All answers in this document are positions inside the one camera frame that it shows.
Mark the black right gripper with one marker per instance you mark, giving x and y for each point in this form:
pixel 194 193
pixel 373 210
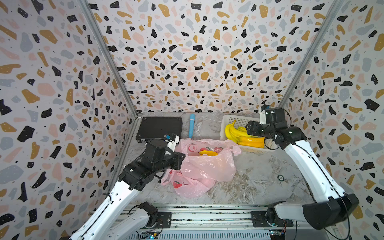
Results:
pixel 254 126

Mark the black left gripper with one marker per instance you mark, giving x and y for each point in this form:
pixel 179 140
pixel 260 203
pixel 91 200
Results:
pixel 178 157

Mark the yellow banana bunch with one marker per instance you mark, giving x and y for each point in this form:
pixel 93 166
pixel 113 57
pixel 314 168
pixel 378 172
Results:
pixel 254 142
pixel 208 153
pixel 234 134

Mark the pink plastic bag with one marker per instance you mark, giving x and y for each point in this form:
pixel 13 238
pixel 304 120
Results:
pixel 198 174

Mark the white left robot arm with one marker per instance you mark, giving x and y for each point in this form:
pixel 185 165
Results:
pixel 131 181

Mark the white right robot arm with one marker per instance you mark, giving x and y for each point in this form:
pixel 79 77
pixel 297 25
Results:
pixel 332 204

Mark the black ribbed carry case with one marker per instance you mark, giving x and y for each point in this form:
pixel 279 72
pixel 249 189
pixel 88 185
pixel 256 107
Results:
pixel 158 127

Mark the white perforated plastic basket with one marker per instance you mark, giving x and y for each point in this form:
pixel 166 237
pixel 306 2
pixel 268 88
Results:
pixel 240 124

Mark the blue cylindrical tube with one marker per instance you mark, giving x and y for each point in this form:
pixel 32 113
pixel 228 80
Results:
pixel 191 125

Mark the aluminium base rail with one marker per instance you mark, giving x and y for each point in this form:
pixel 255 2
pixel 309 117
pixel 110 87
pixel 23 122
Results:
pixel 229 222

